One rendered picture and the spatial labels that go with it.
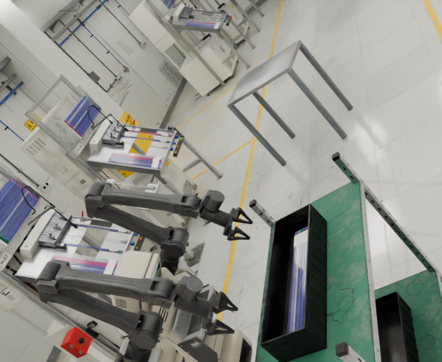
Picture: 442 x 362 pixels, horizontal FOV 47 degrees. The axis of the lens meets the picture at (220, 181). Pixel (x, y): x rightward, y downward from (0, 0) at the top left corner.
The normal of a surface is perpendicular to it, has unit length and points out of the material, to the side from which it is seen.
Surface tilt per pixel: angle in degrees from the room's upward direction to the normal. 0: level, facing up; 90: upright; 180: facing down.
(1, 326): 90
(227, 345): 8
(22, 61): 90
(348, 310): 0
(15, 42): 90
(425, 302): 0
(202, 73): 90
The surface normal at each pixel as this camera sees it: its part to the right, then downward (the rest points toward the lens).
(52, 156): -0.16, 0.61
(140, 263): 0.01, -0.79
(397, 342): -0.66, -0.66
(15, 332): 0.73, -0.46
